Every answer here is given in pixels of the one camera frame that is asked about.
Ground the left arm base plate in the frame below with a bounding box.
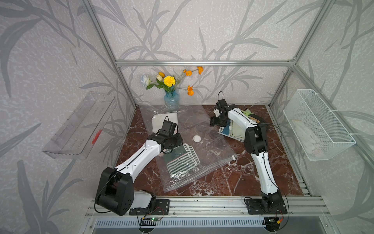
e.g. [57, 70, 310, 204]
[129, 199, 170, 216]

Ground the green garden fork wooden handle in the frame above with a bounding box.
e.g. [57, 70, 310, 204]
[244, 113, 261, 123]

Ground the circuit board with wires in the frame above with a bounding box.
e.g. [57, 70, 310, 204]
[263, 217, 283, 234]
[138, 215, 164, 227]

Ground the green white striped towel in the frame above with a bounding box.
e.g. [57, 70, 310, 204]
[163, 143, 200, 177]

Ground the left circuit board with wires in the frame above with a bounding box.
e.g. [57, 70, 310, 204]
[138, 215, 164, 227]

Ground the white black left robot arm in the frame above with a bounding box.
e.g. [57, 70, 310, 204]
[94, 133, 183, 216]

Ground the blue white striped towel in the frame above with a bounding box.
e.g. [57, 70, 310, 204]
[219, 125, 231, 137]

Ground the aluminium frame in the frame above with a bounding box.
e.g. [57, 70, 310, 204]
[88, 1, 374, 234]

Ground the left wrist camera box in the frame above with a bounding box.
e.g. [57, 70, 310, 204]
[160, 120, 178, 137]

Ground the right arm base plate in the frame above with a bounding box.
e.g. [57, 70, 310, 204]
[244, 197, 288, 215]

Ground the clear plastic vacuum bag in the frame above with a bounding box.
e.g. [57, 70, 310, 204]
[140, 105, 236, 192]

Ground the white wire mesh basket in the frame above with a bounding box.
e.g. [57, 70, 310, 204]
[283, 89, 356, 161]

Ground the artificial flower bouquet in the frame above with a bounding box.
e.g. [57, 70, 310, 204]
[140, 66, 204, 96]

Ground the cream towel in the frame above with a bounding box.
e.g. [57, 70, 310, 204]
[229, 121, 245, 142]

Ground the clear plastic wall shelf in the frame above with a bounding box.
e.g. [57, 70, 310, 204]
[42, 91, 117, 160]

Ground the right circuit board with wires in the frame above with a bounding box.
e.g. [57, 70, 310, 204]
[263, 217, 283, 234]

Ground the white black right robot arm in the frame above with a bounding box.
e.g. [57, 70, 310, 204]
[210, 102, 287, 215]

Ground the white vacuum bag valve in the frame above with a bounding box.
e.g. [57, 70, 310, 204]
[193, 135, 202, 142]

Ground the white cloth in basket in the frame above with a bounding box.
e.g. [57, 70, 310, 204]
[291, 119, 320, 155]

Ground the blue glass vase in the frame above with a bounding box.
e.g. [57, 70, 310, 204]
[164, 90, 180, 109]

